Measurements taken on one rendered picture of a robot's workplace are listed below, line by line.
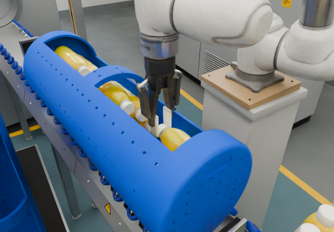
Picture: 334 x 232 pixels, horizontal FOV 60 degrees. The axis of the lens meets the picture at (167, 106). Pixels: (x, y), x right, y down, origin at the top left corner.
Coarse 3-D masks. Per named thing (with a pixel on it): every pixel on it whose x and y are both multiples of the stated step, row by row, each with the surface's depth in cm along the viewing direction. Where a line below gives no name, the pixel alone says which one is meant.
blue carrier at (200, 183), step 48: (48, 48) 101; (48, 96) 93; (96, 96) 76; (96, 144) 71; (144, 144) 61; (192, 144) 57; (240, 144) 61; (144, 192) 58; (192, 192) 56; (240, 192) 72
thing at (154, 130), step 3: (156, 117) 76; (156, 120) 76; (156, 123) 77; (150, 126) 80; (156, 126) 77; (153, 129) 79; (156, 129) 78; (153, 132) 80; (156, 132) 79; (156, 135) 79
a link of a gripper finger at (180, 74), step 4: (180, 72) 75; (180, 76) 75; (172, 80) 77; (176, 80) 75; (180, 80) 76; (172, 84) 77; (176, 84) 76; (172, 88) 78; (176, 88) 76; (172, 92) 78; (176, 92) 77; (172, 96) 80; (176, 96) 78; (176, 100) 78; (176, 104) 79
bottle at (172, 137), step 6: (162, 132) 79; (168, 132) 76; (174, 132) 75; (180, 132) 75; (162, 138) 77; (168, 138) 75; (174, 138) 74; (180, 138) 73; (186, 138) 73; (168, 144) 74; (174, 144) 73; (180, 144) 72; (174, 150) 73
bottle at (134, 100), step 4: (120, 84) 98; (124, 88) 94; (128, 92) 92; (132, 96) 90; (136, 96) 91; (132, 100) 89; (136, 100) 89; (136, 104) 88; (136, 108) 88; (140, 108) 88; (132, 116) 89
